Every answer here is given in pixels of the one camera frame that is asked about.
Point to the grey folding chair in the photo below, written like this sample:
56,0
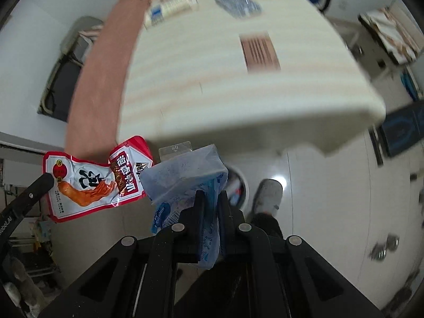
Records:
71,36

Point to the black box with blue print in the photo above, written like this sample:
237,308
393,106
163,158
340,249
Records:
404,129

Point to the blue translucent plastic packet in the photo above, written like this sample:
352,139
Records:
185,175

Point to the brown striped card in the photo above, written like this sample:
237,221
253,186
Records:
260,53

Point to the round white bin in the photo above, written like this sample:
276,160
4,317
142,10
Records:
239,185

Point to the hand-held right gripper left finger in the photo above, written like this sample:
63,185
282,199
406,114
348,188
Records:
200,212

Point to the open cardboard box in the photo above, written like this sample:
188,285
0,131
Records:
391,36

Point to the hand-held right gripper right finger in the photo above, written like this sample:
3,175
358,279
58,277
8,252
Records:
223,212

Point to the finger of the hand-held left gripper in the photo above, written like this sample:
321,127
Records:
31,193

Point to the long pink plank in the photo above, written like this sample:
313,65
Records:
102,73

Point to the dark blue patterned packet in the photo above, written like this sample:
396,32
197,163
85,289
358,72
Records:
238,5

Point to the cluttered metal rack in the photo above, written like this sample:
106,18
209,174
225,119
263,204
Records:
39,238

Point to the round metal pieces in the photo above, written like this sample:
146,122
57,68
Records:
384,248

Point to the red snack packet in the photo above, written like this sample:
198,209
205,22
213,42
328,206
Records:
82,179

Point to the white blue snack packet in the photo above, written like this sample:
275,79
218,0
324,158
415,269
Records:
169,6

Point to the person's grey slipper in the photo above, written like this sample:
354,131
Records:
268,195

